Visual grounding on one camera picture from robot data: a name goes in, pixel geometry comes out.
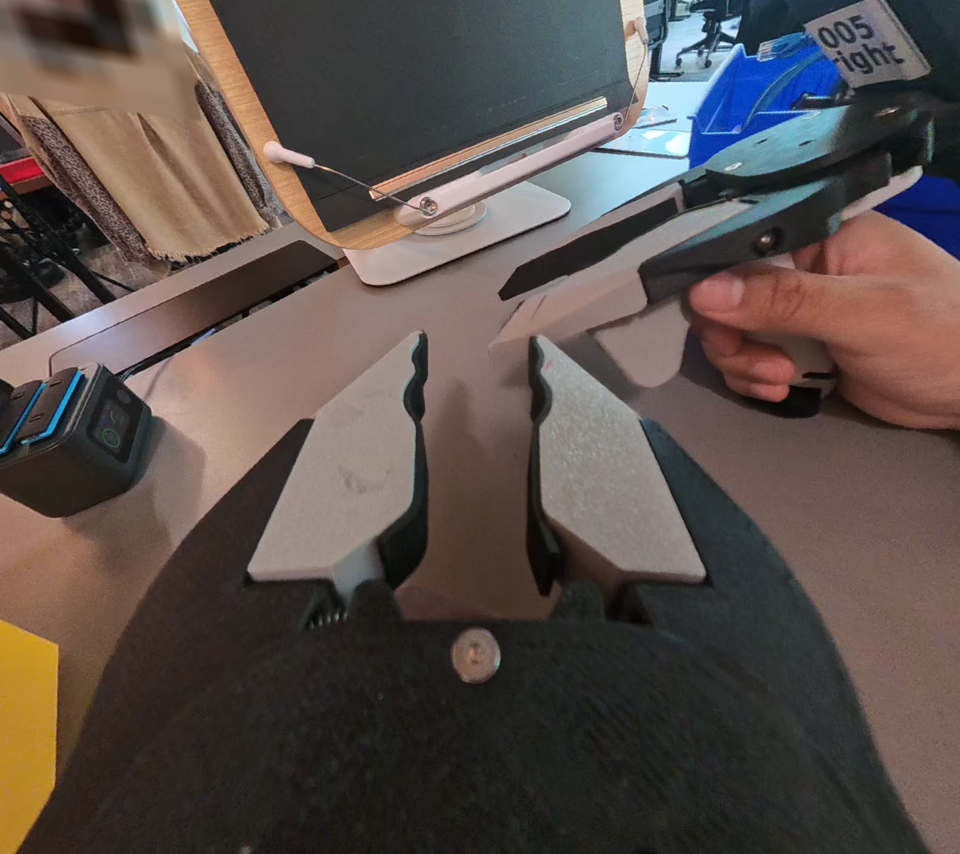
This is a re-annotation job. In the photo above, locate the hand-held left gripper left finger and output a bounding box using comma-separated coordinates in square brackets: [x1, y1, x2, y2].
[248, 332, 432, 590]

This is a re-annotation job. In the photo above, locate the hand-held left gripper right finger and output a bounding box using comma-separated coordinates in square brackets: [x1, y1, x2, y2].
[525, 337, 708, 597]

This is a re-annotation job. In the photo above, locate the beige hanging cloth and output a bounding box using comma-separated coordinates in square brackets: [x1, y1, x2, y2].
[0, 74, 283, 267]

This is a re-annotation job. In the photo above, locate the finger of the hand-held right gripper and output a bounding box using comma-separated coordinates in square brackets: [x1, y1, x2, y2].
[498, 176, 751, 303]
[491, 202, 784, 390]

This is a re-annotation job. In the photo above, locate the yellow plastic bin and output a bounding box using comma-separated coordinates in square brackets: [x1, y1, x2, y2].
[0, 620, 61, 852]

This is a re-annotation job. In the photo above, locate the black device case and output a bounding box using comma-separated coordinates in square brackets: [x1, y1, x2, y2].
[0, 362, 156, 519]

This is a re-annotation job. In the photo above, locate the blue plastic bin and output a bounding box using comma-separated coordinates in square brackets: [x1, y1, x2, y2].
[687, 41, 960, 258]

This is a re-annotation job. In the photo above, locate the person's right hand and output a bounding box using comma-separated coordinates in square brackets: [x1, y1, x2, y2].
[683, 209, 960, 432]

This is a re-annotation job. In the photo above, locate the black computer monitor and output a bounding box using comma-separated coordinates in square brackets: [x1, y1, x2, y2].
[120, 0, 657, 252]

